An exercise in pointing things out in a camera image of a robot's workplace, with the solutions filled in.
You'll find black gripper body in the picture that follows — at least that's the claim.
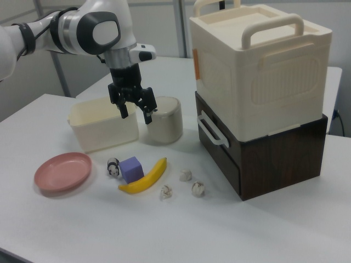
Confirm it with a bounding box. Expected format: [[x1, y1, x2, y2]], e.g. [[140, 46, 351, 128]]
[[109, 63, 144, 104]]

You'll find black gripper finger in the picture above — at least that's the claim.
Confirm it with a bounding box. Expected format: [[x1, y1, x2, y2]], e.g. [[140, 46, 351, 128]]
[[107, 83, 129, 119], [135, 87, 158, 125]]

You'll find purple cube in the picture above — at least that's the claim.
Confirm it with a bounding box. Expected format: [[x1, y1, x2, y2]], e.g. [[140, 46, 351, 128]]
[[120, 156, 145, 184]]

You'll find pink plate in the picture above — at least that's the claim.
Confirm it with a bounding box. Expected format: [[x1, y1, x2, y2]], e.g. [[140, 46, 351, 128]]
[[33, 152, 93, 192]]

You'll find cream lidded trash can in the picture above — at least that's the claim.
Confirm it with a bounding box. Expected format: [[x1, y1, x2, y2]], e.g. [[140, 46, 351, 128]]
[[144, 95, 184, 145]]

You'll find cream open plastic bin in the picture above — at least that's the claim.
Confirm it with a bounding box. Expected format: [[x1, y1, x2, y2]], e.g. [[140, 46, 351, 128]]
[[67, 95, 140, 153]]

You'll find orange latch strip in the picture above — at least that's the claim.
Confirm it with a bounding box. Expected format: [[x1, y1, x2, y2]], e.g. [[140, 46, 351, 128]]
[[193, 49, 201, 82]]

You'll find panda toy figure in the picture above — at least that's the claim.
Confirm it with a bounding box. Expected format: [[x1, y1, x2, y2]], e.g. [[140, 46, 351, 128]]
[[106, 157, 122, 178]]

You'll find yellow banana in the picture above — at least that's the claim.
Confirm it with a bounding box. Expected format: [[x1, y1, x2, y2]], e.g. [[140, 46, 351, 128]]
[[118, 157, 168, 196]]

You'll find dark wood drawer cabinet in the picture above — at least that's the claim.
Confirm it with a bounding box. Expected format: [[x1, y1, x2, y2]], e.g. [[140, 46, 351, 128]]
[[194, 90, 329, 202]]

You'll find white drawer handle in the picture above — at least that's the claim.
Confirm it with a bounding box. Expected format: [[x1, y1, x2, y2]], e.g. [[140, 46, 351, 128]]
[[196, 113, 230, 147]]

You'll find cream storage box with handles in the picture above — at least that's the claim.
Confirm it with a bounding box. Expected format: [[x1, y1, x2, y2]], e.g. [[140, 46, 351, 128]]
[[189, 0, 334, 142]]

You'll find black wall cable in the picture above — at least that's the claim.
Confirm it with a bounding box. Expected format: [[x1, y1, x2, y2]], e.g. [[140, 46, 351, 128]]
[[333, 108, 346, 136]]

